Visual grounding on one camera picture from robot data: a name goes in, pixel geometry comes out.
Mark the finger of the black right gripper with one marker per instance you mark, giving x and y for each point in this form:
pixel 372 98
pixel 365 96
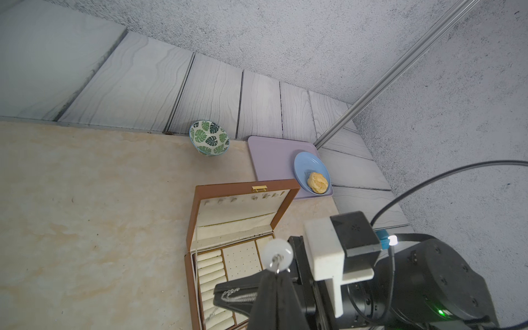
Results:
pixel 238 295

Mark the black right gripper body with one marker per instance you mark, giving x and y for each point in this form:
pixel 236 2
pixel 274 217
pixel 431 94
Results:
pixel 313 295

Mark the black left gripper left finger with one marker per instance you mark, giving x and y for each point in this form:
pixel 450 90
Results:
pixel 265 309

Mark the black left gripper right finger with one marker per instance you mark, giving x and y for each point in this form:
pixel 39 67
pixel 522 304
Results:
pixel 290 314

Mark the brown jewelry box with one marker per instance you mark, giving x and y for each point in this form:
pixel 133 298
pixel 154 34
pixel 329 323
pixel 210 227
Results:
pixel 229 227

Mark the yellow pastry bun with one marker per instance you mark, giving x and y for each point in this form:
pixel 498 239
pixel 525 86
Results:
pixel 317 183

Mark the blue plate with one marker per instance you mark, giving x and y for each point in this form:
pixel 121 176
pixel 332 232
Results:
pixel 304 164

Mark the green leaf pattern bowl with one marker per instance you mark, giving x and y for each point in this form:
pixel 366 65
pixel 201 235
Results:
pixel 209 138

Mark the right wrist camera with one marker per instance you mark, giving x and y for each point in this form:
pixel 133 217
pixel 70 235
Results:
pixel 343 250

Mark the aluminium right frame post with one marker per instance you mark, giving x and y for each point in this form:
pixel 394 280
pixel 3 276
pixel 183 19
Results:
pixel 448 20

